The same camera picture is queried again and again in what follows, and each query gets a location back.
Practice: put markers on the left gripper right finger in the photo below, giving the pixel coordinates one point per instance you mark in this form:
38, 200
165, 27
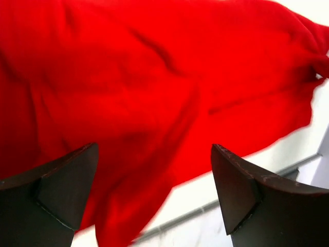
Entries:
261, 208

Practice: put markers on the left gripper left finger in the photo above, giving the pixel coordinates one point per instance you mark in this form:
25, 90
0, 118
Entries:
45, 205

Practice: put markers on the red t shirt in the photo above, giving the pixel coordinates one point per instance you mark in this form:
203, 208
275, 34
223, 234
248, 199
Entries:
154, 84

